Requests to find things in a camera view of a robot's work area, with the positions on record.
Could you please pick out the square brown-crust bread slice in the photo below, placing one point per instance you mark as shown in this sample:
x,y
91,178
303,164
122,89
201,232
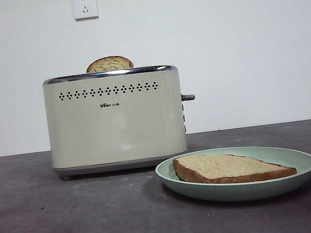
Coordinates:
x,y
227,167

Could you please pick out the pale green round plate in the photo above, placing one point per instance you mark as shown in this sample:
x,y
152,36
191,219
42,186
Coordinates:
x,y
236,193

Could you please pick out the grey toaster lever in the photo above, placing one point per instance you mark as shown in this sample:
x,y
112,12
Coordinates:
x,y
189,97

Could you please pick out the cream two-slot toaster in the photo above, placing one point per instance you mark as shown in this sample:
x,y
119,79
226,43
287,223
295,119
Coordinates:
x,y
112,133

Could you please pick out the round-topped bread slice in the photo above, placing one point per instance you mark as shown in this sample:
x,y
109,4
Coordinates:
x,y
109,64

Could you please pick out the white wall power socket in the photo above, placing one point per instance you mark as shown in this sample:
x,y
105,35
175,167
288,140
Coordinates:
x,y
85,6

